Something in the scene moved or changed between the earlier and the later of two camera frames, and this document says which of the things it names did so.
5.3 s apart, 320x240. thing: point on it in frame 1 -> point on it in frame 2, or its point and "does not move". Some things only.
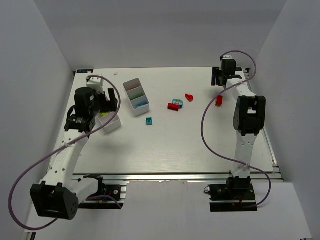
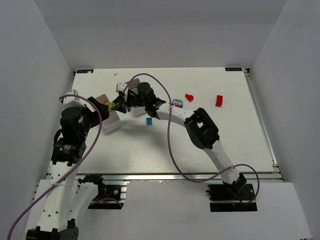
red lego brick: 219,100 does not move
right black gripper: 218,77 -> 128,100
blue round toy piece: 178,102 does not move
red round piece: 189,97 does not move
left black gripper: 110,100 -> 100,109
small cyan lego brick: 149,121 does not move
